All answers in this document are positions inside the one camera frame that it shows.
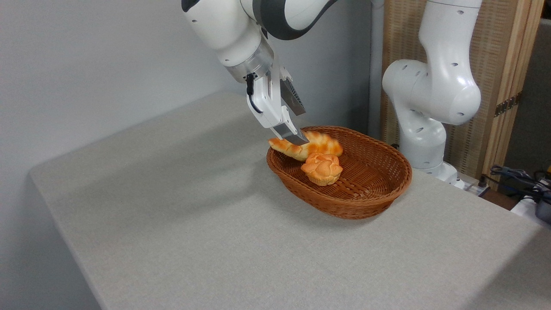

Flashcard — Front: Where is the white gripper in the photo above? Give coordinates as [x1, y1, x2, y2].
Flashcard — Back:
[246, 65, 310, 146]

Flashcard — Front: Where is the long braided bread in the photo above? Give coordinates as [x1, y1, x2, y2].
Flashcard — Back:
[268, 131, 344, 162]

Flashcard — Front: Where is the round flower-shaped bread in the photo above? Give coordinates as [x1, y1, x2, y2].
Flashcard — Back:
[300, 153, 344, 186]

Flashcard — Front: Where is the brown wicker basket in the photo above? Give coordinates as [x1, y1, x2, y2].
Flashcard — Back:
[266, 126, 413, 220]

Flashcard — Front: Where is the grey fabric tablecloth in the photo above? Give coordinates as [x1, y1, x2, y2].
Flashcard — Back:
[28, 90, 551, 310]

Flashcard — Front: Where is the wooden folding screen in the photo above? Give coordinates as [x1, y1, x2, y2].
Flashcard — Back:
[381, 0, 545, 190]

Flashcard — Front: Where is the metal screen hinge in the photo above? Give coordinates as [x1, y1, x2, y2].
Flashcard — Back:
[494, 92, 523, 118]

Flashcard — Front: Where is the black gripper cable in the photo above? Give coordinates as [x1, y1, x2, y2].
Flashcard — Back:
[245, 73, 263, 115]

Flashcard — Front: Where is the black cable bundle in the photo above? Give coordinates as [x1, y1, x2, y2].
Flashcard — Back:
[489, 165, 551, 204]

